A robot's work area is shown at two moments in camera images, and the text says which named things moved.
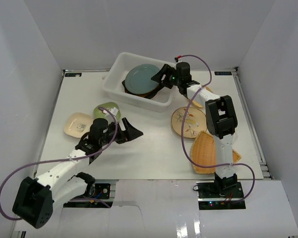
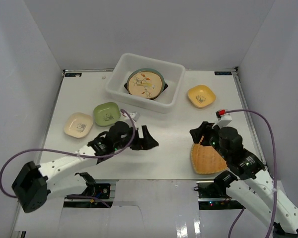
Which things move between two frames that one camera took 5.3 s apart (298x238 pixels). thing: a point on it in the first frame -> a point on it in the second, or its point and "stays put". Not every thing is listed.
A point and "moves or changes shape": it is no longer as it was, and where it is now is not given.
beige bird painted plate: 195,122 -> 145,84
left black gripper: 121,131 -> 140,137
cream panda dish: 77,124 stays put
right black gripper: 168,70 -> 204,130
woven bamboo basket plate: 204,152 stays put
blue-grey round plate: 138,79 moves or changes shape
